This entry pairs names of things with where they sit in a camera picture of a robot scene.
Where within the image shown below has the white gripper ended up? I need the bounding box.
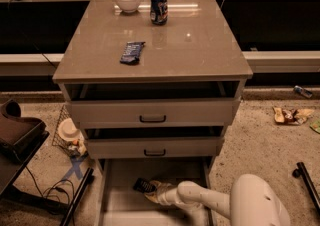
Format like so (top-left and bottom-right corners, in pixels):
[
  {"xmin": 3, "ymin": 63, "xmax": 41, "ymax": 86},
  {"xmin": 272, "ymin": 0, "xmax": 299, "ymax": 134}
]
[{"xmin": 144, "ymin": 180, "xmax": 177, "ymax": 206}]

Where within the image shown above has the black rxbar chocolate bar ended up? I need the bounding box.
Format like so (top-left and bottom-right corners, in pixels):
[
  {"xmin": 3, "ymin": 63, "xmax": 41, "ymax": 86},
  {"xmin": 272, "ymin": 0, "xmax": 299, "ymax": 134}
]
[{"xmin": 133, "ymin": 178, "xmax": 156, "ymax": 193}]

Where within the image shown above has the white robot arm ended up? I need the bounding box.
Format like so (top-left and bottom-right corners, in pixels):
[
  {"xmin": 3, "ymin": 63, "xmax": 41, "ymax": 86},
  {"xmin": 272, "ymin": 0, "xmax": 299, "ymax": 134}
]
[{"xmin": 142, "ymin": 174, "xmax": 291, "ymax": 226}]

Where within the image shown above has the open bottom drawer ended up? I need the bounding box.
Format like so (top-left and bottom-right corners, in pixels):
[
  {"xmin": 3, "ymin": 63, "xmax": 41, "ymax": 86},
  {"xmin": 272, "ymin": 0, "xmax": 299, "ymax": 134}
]
[{"xmin": 95, "ymin": 158, "xmax": 209, "ymax": 226}]

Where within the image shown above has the grey drawer cabinet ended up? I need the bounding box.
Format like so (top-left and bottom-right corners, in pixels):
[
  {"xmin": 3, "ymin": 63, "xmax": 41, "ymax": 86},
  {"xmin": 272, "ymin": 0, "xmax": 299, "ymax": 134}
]
[{"xmin": 52, "ymin": 0, "xmax": 254, "ymax": 226}]

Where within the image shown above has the black base leg left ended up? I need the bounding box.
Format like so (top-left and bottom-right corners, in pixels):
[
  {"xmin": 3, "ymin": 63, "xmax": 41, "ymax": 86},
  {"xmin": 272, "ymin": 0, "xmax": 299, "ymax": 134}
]
[{"xmin": 59, "ymin": 168, "xmax": 94, "ymax": 226}]

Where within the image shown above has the black base leg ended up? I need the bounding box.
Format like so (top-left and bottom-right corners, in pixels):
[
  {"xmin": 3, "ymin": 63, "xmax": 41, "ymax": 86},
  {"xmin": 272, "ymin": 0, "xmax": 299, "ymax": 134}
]
[
  {"xmin": 292, "ymin": 162, "xmax": 320, "ymax": 215},
  {"xmin": 59, "ymin": 168, "xmax": 94, "ymax": 226}
]

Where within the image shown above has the blue snack bar wrapper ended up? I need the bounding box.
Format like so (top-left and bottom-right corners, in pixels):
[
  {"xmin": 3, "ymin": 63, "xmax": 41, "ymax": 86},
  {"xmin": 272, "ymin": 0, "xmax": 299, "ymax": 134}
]
[{"xmin": 120, "ymin": 41, "xmax": 145, "ymax": 65}]

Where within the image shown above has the dark chair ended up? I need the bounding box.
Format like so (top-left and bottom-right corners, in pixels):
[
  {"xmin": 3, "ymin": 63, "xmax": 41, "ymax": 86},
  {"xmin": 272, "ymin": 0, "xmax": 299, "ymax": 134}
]
[{"xmin": 0, "ymin": 100, "xmax": 49, "ymax": 197}]

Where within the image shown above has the black base leg right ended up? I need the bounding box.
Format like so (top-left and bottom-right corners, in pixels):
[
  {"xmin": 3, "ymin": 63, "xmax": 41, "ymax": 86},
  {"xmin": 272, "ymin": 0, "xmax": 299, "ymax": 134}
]
[{"xmin": 292, "ymin": 162, "xmax": 320, "ymax": 215}]

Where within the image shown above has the crumpled snack bag on floor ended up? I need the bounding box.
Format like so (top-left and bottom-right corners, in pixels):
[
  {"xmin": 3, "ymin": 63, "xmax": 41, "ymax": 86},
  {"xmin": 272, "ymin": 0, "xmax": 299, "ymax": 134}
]
[{"xmin": 273, "ymin": 107, "xmax": 314, "ymax": 125}]

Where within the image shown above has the green packet on floor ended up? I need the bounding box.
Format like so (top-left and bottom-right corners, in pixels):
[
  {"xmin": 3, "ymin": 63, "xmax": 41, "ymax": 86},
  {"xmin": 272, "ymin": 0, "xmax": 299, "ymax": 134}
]
[{"xmin": 310, "ymin": 120, "xmax": 320, "ymax": 134}]

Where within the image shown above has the blue soda can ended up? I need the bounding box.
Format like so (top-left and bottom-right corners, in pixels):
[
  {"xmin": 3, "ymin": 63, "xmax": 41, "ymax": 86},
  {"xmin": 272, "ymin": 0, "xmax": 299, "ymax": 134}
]
[{"xmin": 150, "ymin": 0, "xmax": 168, "ymax": 25}]

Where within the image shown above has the middle drawer with handle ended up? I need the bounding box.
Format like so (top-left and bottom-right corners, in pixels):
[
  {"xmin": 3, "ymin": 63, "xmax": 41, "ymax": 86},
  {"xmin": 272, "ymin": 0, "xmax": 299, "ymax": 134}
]
[{"xmin": 85, "ymin": 137, "xmax": 224, "ymax": 159}]

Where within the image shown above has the drawer with handle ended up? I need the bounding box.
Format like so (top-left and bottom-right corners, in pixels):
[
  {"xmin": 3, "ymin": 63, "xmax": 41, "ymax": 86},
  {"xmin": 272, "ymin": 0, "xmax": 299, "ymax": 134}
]
[
  {"xmin": 66, "ymin": 99, "xmax": 240, "ymax": 129},
  {"xmin": 85, "ymin": 137, "xmax": 224, "ymax": 159}
]

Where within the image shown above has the top drawer with handle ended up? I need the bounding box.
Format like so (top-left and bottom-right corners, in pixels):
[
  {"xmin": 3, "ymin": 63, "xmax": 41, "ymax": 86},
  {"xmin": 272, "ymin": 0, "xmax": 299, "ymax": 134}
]
[{"xmin": 66, "ymin": 99, "xmax": 240, "ymax": 129}]

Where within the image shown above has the black floor cable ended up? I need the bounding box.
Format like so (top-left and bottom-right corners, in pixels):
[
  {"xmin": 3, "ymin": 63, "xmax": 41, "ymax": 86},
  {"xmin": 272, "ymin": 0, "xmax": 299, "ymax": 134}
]
[{"xmin": 24, "ymin": 165, "xmax": 77, "ymax": 216}]

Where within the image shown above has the wire basket with items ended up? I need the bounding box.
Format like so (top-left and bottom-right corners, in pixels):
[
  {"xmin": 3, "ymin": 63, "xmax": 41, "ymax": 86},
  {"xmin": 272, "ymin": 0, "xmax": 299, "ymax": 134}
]
[{"xmin": 52, "ymin": 106, "xmax": 87, "ymax": 157}]

